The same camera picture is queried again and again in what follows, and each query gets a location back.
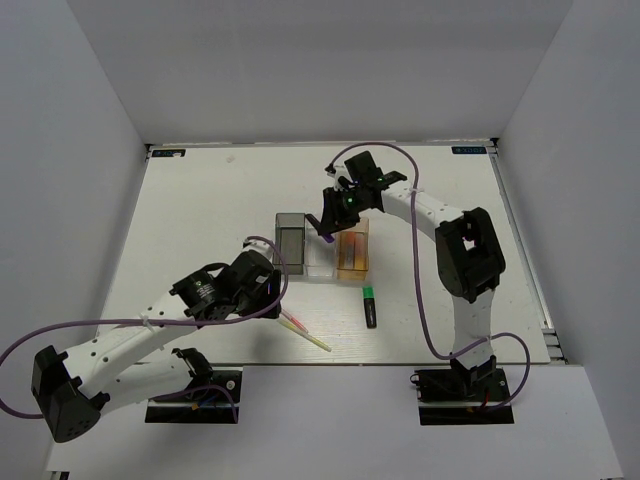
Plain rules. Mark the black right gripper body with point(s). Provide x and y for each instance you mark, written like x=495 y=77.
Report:
x=352 y=204

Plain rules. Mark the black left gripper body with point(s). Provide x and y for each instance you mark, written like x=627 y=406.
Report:
x=252 y=302

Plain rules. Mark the pink pen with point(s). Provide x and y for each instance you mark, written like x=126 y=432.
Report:
x=288 y=316

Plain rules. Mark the purple cap black highlighter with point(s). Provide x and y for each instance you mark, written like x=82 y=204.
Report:
x=316 y=224

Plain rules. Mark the orange yellow clear tube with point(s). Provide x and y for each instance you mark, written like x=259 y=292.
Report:
x=347 y=250

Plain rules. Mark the dark grey transparent container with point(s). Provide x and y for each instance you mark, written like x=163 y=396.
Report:
x=290 y=233

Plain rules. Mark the yellow pen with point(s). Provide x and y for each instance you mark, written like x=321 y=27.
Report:
x=291 y=327

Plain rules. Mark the green cap black highlighter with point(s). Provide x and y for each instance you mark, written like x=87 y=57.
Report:
x=369 y=307

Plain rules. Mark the orange cap clear tube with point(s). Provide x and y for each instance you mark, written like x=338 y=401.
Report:
x=359 y=245

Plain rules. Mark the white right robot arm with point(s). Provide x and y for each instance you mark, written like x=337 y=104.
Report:
x=469 y=258

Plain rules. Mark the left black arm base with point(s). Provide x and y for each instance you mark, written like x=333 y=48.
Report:
x=212 y=396

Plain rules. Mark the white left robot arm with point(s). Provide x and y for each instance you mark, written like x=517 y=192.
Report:
x=76 y=387

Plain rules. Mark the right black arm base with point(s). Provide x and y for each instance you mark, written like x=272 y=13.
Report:
x=444 y=400

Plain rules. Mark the orange transparent container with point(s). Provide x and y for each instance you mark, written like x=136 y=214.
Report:
x=354 y=275

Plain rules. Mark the clear transparent container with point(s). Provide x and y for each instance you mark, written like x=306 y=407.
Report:
x=319 y=256

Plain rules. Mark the right corner label sticker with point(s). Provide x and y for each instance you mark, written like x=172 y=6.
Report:
x=469 y=150

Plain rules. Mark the corner label sticker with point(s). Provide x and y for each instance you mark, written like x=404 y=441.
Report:
x=469 y=150
x=168 y=153

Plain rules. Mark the left corner label sticker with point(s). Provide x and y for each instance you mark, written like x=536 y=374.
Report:
x=168 y=153

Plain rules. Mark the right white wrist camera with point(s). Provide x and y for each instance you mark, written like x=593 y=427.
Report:
x=340 y=176

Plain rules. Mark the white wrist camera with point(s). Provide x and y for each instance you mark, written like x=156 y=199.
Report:
x=340 y=176
x=259 y=246

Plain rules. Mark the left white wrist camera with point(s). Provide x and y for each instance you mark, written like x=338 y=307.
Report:
x=259 y=246

